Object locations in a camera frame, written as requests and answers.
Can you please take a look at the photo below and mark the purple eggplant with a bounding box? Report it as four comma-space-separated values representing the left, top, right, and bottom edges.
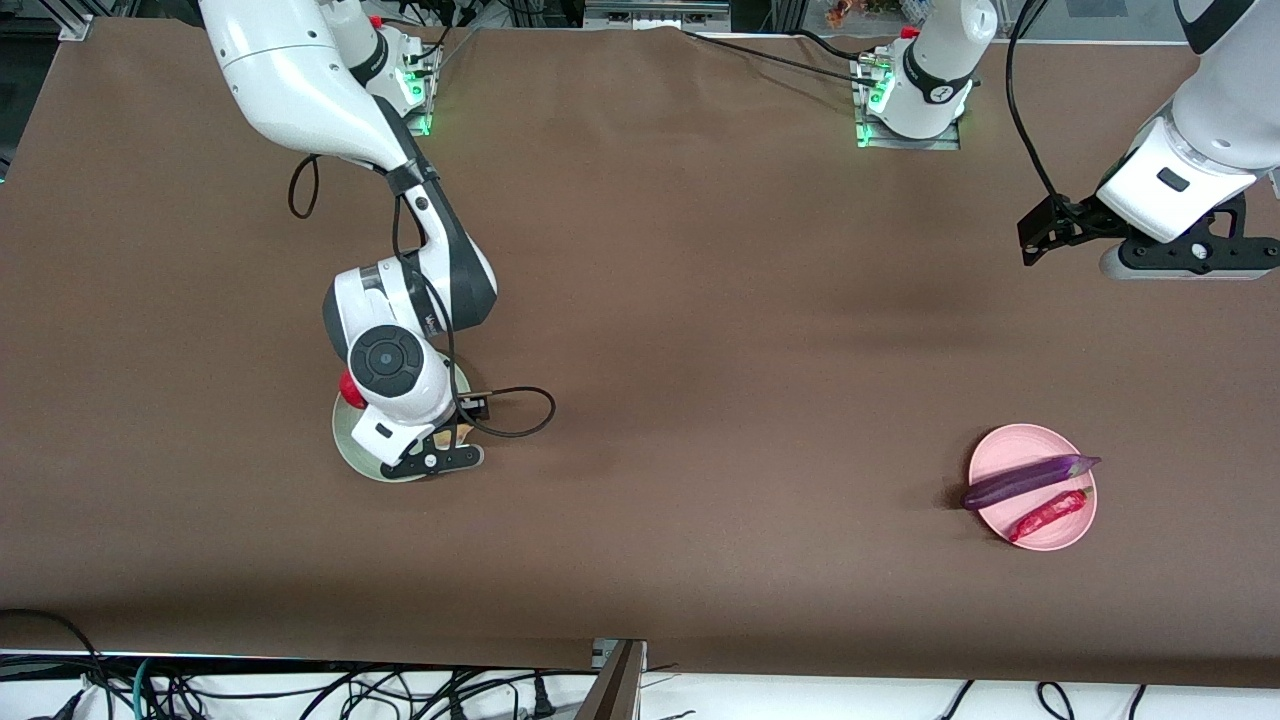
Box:
961, 454, 1102, 512

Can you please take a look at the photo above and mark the brown table cloth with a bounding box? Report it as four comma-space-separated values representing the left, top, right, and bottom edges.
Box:
0, 18, 1280, 691

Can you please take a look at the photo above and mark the grey cable on cloth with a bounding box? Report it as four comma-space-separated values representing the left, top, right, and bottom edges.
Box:
436, 28, 483, 73

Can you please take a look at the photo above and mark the pale green round plate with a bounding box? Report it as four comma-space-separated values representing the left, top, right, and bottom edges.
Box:
332, 350, 477, 484

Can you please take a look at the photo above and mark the pink round plate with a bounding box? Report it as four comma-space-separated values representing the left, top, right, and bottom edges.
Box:
968, 423, 1098, 552

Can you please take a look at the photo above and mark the red chili pepper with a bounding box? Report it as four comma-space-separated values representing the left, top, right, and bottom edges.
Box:
1008, 488, 1089, 544

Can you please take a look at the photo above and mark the brown angled bar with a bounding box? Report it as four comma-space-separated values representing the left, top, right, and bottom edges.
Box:
577, 640, 647, 720

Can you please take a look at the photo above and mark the grey metal frame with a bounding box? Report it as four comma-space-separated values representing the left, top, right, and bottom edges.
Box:
583, 0, 733, 31

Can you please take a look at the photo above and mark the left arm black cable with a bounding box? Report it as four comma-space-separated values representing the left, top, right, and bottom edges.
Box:
1005, 0, 1073, 204

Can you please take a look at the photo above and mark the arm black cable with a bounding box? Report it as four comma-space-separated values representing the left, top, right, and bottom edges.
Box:
288, 153, 557, 439
1005, 0, 1073, 204

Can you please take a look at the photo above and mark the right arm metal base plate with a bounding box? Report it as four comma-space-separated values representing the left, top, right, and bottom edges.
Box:
328, 40, 435, 137

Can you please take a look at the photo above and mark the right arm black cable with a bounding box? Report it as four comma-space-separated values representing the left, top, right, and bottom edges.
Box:
288, 153, 557, 439

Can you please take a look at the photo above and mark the black cable on cloth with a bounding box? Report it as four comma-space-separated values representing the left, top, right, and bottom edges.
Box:
680, 28, 883, 87

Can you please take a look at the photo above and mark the black floor cable bundle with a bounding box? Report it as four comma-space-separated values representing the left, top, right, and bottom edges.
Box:
0, 608, 561, 720

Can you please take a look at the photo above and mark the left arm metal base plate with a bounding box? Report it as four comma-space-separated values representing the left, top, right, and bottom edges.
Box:
855, 55, 963, 152

